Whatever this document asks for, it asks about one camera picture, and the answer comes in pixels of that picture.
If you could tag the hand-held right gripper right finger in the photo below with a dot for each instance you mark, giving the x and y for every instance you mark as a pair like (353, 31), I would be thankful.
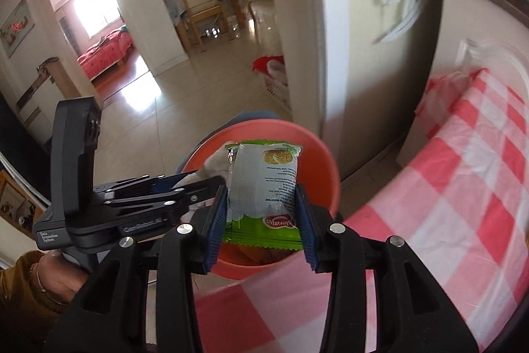
(308, 233)

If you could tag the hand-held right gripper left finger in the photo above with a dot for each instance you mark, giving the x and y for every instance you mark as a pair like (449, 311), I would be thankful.
(215, 237)

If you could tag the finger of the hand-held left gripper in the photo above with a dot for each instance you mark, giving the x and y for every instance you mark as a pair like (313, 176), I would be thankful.
(169, 182)
(165, 201)

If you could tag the orange plastic bin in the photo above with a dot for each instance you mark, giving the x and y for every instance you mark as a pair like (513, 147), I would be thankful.
(318, 171)

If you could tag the green snack packet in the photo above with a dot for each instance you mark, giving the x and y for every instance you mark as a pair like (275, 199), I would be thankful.
(264, 187)

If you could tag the person's left forearm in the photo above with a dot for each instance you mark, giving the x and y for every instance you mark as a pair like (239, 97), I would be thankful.
(16, 282)

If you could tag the person's left hand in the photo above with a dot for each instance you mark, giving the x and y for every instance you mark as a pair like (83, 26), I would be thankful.
(62, 278)

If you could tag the red bed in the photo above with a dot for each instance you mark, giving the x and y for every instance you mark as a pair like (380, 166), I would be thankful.
(107, 51)

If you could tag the red white checkered tablecloth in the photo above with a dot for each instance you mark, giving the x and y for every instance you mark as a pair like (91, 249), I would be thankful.
(454, 191)

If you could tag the red white plastic bag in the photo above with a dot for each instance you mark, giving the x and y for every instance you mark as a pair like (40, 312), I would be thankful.
(270, 65)

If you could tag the bedroom window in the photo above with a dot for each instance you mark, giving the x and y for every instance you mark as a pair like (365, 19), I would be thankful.
(95, 14)

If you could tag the wooden table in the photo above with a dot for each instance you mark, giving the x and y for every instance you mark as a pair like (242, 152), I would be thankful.
(202, 11)

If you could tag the frosted patterned door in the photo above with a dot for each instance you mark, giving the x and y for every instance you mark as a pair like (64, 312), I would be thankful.
(413, 14)

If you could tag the framed wall picture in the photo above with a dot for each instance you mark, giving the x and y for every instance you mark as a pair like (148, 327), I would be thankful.
(16, 26)

